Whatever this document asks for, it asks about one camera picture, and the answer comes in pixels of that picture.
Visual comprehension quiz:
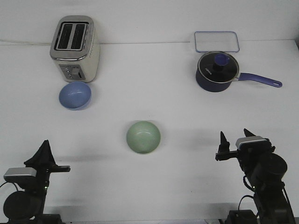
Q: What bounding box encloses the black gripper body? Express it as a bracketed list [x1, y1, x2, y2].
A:
[215, 139, 275, 173]
[23, 161, 71, 194]

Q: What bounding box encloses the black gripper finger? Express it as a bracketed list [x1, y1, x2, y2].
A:
[218, 131, 230, 153]
[243, 128, 256, 137]
[24, 140, 56, 166]

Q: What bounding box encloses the blue bowl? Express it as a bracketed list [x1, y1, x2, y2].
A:
[58, 81, 92, 111]

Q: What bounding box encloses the green bowl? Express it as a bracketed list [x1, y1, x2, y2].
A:
[126, 121, 161, 154]

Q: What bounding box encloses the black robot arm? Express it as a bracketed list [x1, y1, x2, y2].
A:
[215, 129, 296, 224]
[3, 140, 71, 224]

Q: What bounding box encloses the dark blue saucepan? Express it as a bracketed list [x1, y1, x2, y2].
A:
[196, 67, 283, 92]

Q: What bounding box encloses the glass pot lid blue knob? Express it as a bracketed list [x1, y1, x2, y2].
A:
[198, 51, 239, 83]

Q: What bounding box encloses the clear container lid blue rim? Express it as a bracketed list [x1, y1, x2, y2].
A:
[194, 31, 240, 53]

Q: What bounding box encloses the silver two-slot toaster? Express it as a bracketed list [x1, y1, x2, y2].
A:
[50, 15, 100, 83]

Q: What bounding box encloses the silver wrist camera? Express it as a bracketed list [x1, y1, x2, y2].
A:
[235, 136, 267, 150]
[4, 167, 37, 183]

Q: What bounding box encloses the white toaster power cord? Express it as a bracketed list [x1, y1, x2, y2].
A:
[0, 38, 53, 46]

